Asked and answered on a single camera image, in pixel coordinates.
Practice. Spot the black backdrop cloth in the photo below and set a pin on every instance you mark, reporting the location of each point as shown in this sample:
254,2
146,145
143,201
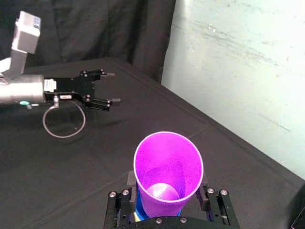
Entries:
95,28

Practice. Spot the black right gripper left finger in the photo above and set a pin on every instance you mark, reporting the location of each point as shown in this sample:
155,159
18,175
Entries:
119,210

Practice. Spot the black table cloth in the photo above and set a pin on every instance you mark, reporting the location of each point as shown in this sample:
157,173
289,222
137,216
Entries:
71,179

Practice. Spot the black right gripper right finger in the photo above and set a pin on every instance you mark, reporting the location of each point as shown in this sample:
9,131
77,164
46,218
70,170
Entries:
221,207

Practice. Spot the blue plastic cup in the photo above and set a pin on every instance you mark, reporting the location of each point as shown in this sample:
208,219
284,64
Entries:
140,211

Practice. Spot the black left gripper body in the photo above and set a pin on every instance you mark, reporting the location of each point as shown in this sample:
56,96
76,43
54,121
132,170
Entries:
76,87

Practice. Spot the purple plastic cup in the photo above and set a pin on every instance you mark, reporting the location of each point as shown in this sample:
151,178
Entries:
166,157

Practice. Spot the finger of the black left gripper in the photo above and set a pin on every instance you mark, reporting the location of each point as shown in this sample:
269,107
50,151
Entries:
95,73
100,103

